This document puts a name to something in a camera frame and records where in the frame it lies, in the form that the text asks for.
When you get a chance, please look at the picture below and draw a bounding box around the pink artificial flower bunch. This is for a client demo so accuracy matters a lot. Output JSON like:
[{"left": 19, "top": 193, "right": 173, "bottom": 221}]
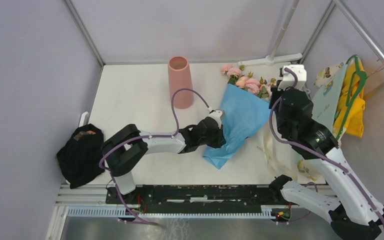
[{"left": 220, "top": 63, "right": 277, "bottom": 101}]

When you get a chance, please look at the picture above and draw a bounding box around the blue flower wrapping paper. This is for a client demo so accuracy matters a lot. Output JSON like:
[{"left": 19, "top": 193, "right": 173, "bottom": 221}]
[{"left": 202, "top": 84, "right": 270, "bottom": 170}]

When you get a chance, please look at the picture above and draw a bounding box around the pink cylindrical vase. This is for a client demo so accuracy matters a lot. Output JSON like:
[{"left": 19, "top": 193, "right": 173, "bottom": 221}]
[{"left": 167, "top": 56, "right": 194, "bottom": 109}]

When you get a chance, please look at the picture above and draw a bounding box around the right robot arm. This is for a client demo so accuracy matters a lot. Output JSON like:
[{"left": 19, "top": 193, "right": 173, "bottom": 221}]
[{"left": 268, "top": 87, "right": 384, "bottom": 240}]

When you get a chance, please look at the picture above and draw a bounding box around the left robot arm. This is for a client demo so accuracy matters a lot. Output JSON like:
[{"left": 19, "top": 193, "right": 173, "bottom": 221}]
[{"left": 101, "top": 116, "right": 226, "bottom": 204}]

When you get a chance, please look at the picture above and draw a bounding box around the light green printed garment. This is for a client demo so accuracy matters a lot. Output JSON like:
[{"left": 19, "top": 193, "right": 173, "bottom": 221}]
[{"left": 297, "top": 61, "right": 349, "bottom": 175}]

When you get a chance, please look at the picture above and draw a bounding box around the white clothes rack stand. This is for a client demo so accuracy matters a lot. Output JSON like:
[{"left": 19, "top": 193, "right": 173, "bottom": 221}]
[{"left": 237, "top": 0, "right": 303, "bottom": 66}]

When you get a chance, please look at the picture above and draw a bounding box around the green clothes hanger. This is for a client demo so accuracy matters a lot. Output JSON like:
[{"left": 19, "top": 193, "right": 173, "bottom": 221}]
[{"left": 331, "top": 54, "right": 368, "bottom": 142}]

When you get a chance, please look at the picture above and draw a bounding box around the black cloth pile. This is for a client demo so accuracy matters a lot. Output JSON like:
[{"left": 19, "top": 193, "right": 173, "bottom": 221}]
[{"left": 56, "top": 124, "right": 105, "bottom": 189}]

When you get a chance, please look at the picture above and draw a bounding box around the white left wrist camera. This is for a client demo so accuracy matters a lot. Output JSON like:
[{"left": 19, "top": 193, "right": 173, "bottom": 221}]
[{"left": 208, "top": 109, "right": 225, "bottom": 129}]

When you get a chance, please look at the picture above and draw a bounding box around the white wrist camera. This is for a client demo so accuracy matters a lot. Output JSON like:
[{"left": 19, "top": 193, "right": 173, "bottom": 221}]
[
  {"left": 208, "top": 109, "right": 225, "bottom": 129},
  {"left": 276, "top": 64, "right": 307, "bottom": 90}
]

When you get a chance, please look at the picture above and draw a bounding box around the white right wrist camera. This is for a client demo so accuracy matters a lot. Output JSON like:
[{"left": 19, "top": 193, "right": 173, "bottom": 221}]
[{"left": 276, "top": 64, "right": 307, "bottom": 90}]

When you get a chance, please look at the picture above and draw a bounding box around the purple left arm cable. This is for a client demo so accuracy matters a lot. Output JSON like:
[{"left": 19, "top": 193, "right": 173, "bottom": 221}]
[{"left": 98, "top": 88, "right": 213, "bottom": 227}]

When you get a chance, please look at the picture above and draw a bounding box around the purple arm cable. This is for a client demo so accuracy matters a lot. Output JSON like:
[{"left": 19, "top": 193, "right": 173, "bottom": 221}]
[
  {"left": 268, "top": 67, "right": 384, "bottom": 240},
  {"left": 98, "top": 88, "right": 213, "bottom": 227}
]

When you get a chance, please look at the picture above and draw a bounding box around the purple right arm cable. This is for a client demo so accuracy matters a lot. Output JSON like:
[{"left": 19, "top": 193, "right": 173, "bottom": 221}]
[{"left": 268, "top": 67, "right": 384, "bottom": 240}]

